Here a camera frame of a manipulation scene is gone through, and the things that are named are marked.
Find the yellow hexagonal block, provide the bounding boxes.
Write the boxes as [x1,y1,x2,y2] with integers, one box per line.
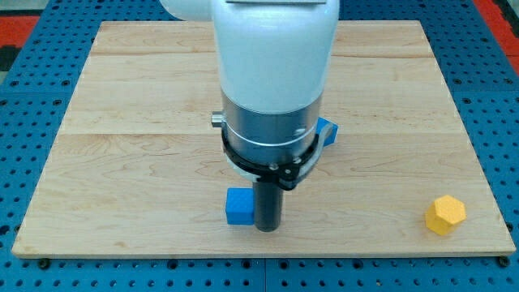
[425,195,467,236]

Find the blue cube block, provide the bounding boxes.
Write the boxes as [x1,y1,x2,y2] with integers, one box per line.
[225,187,254,225]

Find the black clamp ring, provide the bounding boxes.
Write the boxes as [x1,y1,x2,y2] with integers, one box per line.
[221,128,325,191]

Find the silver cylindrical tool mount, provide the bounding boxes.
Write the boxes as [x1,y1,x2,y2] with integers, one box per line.
[221,93,323,182]

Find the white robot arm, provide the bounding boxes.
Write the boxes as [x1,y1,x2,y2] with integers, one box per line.
[161,0,340,232]

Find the blue block behind arm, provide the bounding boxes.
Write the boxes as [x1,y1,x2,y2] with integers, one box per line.
[315,117,339,148]

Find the wooden board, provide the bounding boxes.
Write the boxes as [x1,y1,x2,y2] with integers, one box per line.
[12,21,516,259]

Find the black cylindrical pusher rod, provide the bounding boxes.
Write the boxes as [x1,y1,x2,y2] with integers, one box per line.
[252,182,283,232]

